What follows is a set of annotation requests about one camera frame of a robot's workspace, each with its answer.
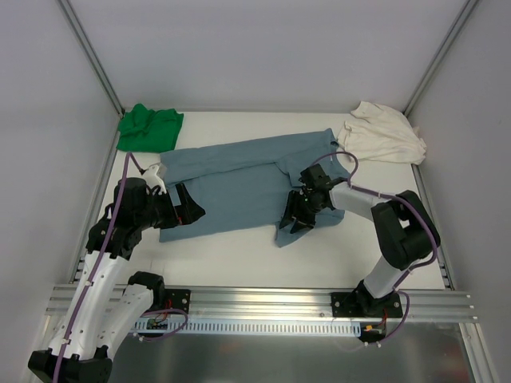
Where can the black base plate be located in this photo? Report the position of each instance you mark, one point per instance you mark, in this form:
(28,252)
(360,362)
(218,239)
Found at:
(177,299)
(353,305)

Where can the white slotted cable duct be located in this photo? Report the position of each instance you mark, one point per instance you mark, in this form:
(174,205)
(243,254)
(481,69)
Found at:
(328,328)

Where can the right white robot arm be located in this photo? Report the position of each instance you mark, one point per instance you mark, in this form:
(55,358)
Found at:
(405,232)

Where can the blue-grey t-shirt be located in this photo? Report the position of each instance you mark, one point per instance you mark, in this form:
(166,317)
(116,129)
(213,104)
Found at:
(245,184)

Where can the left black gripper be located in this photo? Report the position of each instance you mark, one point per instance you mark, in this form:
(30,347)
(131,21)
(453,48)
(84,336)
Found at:
(176,211)

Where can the left aluminium frame post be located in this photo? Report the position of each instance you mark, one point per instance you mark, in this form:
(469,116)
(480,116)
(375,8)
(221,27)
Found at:
(75,24)

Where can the aluminium frame post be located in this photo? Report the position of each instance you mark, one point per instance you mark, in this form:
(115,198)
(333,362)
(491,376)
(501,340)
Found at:
(75,24)
(447,43)

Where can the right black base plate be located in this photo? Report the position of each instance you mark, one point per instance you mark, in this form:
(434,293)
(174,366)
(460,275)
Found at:
(353,305)

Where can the aluminium mounting rail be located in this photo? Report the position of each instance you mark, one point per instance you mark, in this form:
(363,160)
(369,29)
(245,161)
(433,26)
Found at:
(308,304)

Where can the cream white t-shirt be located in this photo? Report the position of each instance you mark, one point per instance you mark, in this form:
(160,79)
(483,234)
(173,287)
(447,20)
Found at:
(380,133)

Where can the right aluminium frame post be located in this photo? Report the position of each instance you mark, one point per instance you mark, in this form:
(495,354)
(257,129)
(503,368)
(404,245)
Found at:
(447,43)

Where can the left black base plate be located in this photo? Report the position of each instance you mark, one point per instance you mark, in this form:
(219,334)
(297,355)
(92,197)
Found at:
(177,299)

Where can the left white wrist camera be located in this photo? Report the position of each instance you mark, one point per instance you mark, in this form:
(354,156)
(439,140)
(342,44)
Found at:
(156,175)

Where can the green folded t-shirt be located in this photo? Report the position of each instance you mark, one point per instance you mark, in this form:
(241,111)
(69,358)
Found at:
(148,130)

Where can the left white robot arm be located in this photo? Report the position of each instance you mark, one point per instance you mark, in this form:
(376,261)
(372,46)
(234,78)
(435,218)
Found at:
(87,340)

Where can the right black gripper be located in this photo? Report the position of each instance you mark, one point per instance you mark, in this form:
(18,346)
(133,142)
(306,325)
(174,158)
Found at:
(299,204)

